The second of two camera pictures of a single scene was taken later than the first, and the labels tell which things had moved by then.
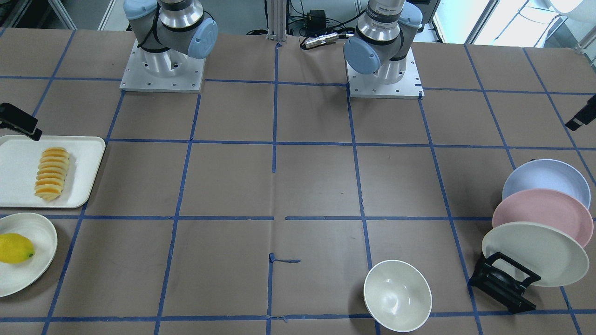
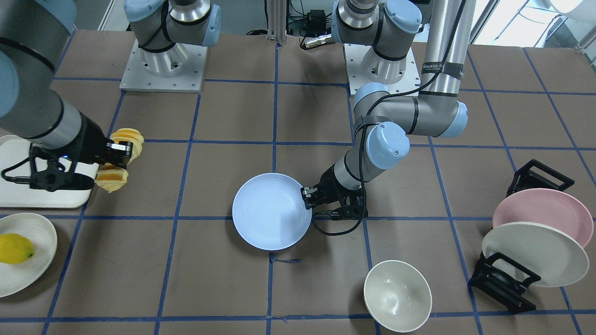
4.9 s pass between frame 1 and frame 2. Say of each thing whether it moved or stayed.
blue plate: moved
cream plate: stayed
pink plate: stayed
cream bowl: stayed
